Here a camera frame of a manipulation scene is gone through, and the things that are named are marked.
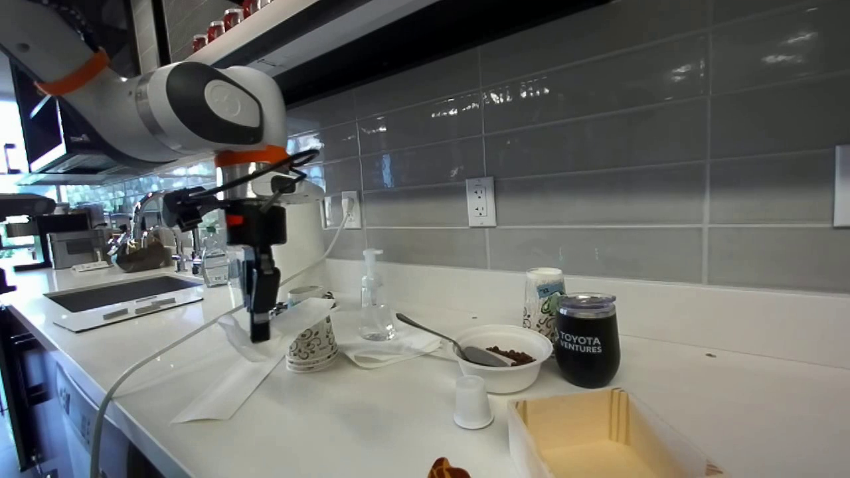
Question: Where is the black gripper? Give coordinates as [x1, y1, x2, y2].
[222, 198, 287, 343]

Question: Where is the clear glass bottle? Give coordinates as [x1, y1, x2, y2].
[360, 249, 393, 340]

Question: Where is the white napkin front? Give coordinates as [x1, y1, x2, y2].
[176, 296, 334, 421]

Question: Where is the white wall outlet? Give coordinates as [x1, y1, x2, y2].
[465, 177, 496, 227]
[832, 142, 850, 227]

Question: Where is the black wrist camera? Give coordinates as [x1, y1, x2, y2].
[162, 146, 316, 230]

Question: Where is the white bowl with spoon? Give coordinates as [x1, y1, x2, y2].
[458, 324, 553, 395]

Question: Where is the printed cup by wall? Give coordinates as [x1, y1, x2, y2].
[522, 269, 566, 340]

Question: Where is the white napkin under bottle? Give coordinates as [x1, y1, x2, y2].
[330, 307, 441, 368]

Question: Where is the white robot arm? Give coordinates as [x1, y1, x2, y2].
[0, 0, 290, 343]

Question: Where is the white power cable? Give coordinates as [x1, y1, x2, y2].
[88, 204, 351, 478]

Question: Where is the white napkin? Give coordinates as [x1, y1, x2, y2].
[330, 307, 441, 368]
[176, 296, 334, 421]

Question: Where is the black tumbler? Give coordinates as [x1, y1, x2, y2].
[554, 292, 620, 387]

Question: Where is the small white cap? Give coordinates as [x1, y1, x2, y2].
[454, 373, 494, 429]

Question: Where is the printed paper cup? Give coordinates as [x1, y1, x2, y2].
[290, 319, 339, 371]

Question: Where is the wooden box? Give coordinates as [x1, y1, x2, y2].
[506, 387, 725, 478]

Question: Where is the metal spoon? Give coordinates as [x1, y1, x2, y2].
[395, 312, 506, 367]

